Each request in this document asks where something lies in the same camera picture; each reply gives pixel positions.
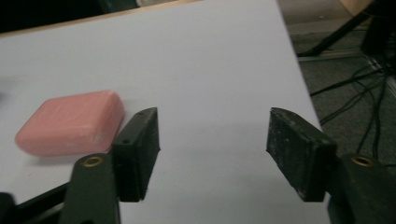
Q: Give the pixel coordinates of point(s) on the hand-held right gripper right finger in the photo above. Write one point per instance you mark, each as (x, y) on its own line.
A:
(306, 155)

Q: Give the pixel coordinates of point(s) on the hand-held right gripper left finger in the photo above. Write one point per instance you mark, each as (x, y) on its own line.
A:
(134, 155)

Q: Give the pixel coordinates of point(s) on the pink soap bar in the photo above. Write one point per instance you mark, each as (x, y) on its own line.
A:
(70, 124)

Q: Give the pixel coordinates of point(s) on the black metal stand leg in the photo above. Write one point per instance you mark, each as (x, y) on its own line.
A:
(334, 35)

